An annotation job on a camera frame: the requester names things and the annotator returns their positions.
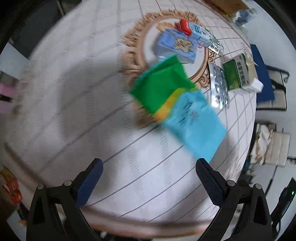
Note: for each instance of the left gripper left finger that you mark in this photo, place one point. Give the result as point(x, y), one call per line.
point(55, 211)

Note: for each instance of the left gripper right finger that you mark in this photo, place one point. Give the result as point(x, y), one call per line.
point(254, 222)

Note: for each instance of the green white medicine box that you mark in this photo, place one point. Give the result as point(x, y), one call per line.
point(241, 76)

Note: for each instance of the green blue rice bag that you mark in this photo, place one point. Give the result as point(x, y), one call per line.
point(165, 92)

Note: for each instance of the chair with beige clothes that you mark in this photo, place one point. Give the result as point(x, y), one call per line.
point(270, 147)

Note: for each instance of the white checked tablecloth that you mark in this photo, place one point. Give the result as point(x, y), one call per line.
point(73, 106)

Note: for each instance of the blue chair cushion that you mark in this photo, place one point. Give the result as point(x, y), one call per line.
point(267, 93)

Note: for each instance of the pink suitcase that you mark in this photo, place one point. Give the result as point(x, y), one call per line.
point(7, 93)

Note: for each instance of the silver blister pill pack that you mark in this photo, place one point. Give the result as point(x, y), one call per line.
point(219, 90)

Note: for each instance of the silver foil wrapper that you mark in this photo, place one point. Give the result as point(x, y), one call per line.
point(217, 47)

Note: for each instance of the ornate gold round placemat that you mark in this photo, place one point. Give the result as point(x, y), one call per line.
point(134, 39)

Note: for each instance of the light blue carton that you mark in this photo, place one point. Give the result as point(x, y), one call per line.
point(203, 36)

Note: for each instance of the blue cartoon snack box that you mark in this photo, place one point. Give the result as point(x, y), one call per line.
point(172, 42)

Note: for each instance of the red small package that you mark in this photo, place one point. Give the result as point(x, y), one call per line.
point(183, 26)

